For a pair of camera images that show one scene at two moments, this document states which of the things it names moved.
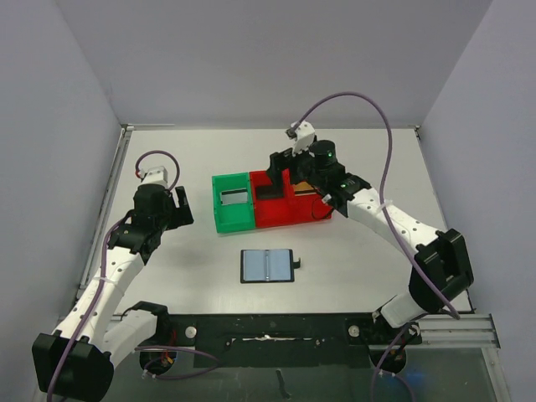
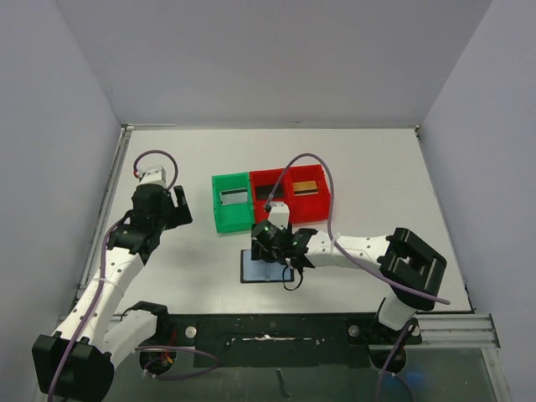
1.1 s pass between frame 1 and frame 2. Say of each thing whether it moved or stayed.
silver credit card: stayed
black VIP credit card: stayed
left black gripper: stayed
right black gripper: moved
